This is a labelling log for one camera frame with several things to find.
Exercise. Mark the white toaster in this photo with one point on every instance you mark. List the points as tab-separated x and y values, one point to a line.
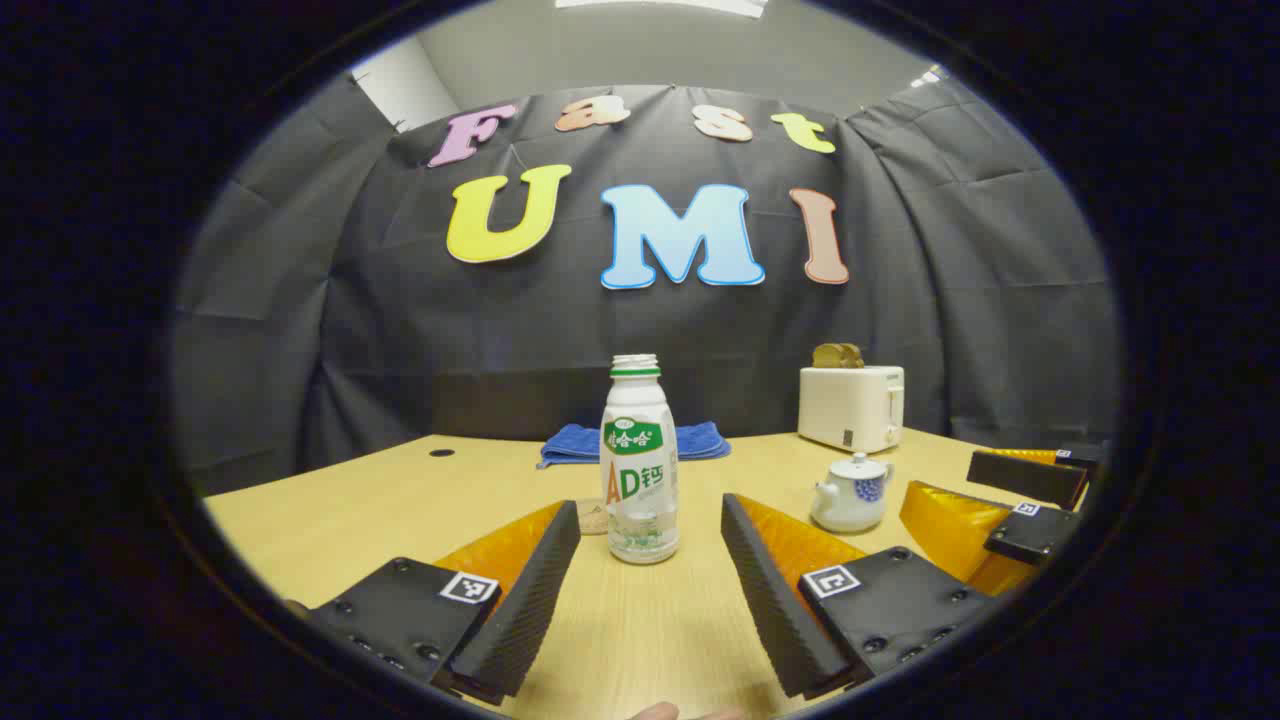
850	405

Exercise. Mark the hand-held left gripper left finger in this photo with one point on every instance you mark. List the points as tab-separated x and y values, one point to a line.
528	605

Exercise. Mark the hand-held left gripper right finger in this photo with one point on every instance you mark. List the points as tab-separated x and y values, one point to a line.
772	605

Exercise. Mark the ceiling light panel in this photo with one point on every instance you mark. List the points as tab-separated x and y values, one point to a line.
665	5

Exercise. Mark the white green-label water bottle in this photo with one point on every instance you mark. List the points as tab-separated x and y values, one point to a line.
640	470

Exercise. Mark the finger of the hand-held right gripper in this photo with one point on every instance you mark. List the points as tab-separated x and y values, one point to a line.
1035	535
1030	478

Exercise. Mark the brown bread slice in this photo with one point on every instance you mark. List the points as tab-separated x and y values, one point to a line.
837	355

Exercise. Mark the white teacup lid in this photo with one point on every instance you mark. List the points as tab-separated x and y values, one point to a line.
860	467

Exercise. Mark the folded blue towel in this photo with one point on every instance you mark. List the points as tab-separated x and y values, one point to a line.
575	442

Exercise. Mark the white blue-flower teacup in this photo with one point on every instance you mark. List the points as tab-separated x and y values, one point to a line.
850	505

